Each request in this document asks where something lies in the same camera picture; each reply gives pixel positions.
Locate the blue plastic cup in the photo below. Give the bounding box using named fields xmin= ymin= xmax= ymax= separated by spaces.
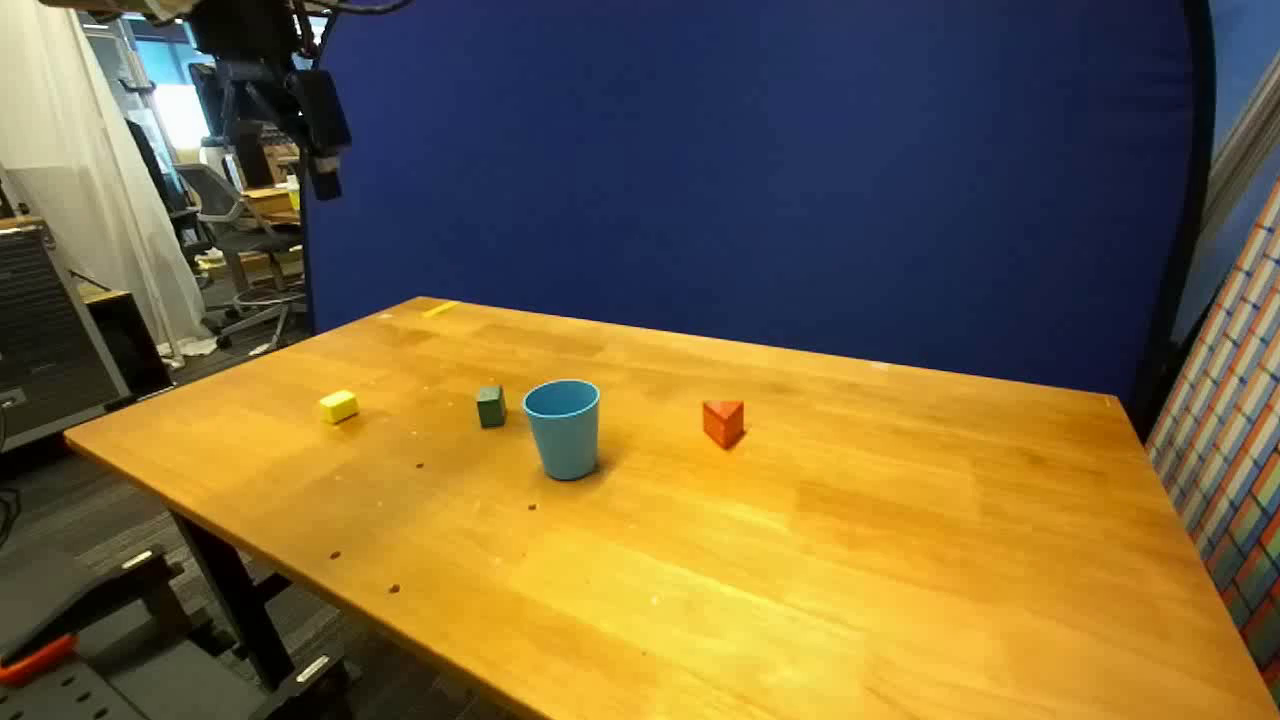
xmin=523 ymin=381 xmax=601 ymax=479

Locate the orange triangular block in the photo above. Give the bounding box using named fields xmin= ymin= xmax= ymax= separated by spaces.
xmin=704 ymin=401 xmax=745 ymax=448

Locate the green wooden block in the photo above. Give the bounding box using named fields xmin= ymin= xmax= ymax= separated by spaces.
xmin=478 ymin=383 xmax=508 ymax=429

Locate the yellow wooden block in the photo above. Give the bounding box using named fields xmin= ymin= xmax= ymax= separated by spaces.
xmin=321 ymin=386 xmax=360 ymax=423

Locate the office chair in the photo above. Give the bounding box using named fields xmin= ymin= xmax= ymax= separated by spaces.
xmin=179 ymin=163 xmax=309 ymax=351

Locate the blue backdrop screen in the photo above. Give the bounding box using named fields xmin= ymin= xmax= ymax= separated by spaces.
xmin=309 ymin=0 xmax=1214 ymax=411

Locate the black table leg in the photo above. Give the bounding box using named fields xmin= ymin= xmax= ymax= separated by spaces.
xmin=176 ymin=514 xmax=351 ymax=705

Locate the colourful patterned panel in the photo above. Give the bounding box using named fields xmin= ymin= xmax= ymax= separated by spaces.
xmin=1149 ymin=185 xmax=1280 ymax=701

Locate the black equipment cabinet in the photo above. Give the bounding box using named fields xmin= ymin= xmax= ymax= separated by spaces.
xmin=0 ymin=225 xmax=127 ymax=451

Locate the white curtain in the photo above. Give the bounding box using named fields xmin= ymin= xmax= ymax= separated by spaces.
xmin=0 ymin=0 xmax=216 ymax=365

